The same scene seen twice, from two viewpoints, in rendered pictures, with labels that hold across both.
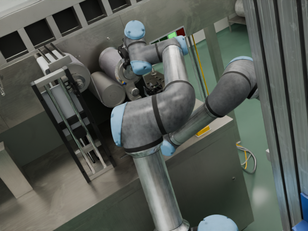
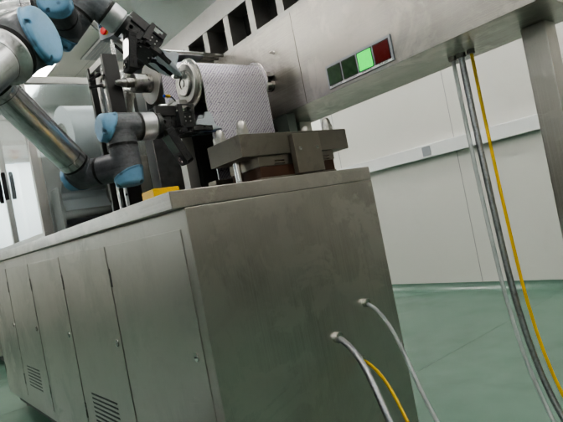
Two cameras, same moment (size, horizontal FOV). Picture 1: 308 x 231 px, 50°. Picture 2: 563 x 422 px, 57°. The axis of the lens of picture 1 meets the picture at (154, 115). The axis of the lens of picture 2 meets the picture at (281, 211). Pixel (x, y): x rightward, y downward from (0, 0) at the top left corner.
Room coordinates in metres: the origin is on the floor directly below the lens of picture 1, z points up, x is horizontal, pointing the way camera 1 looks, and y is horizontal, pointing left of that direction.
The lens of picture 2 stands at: (1.11, -1.48, 0.79)
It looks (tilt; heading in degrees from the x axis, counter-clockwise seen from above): 1 degrees up; 68
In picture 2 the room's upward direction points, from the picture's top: 11 degrees counter-clockwise
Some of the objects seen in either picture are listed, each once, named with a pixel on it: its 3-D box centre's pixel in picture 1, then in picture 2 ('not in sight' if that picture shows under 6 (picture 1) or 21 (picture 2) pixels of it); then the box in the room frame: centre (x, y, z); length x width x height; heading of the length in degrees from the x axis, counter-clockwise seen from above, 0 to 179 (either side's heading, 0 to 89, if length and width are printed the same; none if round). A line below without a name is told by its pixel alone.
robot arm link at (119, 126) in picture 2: not in sight; (119, 128); (1.27, -0.10, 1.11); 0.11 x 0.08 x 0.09; 17
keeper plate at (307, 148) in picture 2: not in sight; (307, 152); (1.76, -0.18, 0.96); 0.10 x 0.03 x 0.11; 17
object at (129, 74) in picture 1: (130, 71); (184, 84); (1.50, 0.03, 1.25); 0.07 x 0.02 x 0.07; 107
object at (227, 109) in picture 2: (138, 83); (242, 122); (1.65, 0.01, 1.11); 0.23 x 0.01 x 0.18; 17
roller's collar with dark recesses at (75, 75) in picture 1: (76, 80); (141, 83); (1.41, 0.27, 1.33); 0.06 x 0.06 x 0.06; 17
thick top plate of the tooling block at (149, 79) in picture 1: (160, 88); (281, 147); (1.72, -0.09, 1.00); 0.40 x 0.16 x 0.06; 17
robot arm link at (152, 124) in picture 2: not in sight; (147, 126); (1.35, -0.08, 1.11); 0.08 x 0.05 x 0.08; 107
